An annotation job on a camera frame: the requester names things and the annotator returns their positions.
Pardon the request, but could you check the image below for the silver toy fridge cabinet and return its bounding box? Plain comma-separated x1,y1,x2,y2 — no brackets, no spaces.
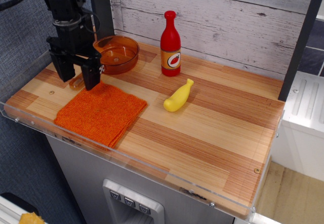
48,137,234,223

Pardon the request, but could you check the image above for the clear acrylic table guard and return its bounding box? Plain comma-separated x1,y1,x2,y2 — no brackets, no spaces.
1,43,284,220

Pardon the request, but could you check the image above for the orange knitted cloth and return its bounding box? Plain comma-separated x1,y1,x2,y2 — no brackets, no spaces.
54,82,148,148

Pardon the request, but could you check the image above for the yellow object at corner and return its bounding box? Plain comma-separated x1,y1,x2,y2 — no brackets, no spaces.
18,212,45,224

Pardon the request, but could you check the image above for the amber plastic measuring cup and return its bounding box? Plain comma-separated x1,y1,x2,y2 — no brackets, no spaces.
74,35,140,75

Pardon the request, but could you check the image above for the dark left vertical post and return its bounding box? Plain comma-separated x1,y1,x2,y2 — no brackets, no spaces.
91,0,114,40

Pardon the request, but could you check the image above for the red hot sauce bottle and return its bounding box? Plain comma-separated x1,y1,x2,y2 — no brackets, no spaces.
160,11,181,77

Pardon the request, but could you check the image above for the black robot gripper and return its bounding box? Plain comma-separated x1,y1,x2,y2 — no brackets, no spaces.
47,18,102,90

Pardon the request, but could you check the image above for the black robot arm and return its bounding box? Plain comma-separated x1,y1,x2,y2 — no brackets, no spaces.
45,0,104,90

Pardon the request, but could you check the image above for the silver water dispenser panel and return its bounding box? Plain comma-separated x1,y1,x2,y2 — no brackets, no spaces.
102,179,165,223

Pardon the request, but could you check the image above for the yellow toy banana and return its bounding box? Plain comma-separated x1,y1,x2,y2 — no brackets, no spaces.
163,79,194,112

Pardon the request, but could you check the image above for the white toy sink counter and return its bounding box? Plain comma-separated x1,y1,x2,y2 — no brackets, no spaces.
270,72,323,180

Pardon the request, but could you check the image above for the dark vertical post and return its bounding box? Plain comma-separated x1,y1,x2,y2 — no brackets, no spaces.
278,0,322,102
91,0,114,40

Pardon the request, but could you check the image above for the dark right vertical post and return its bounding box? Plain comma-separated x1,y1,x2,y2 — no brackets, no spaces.
278,0,322,102

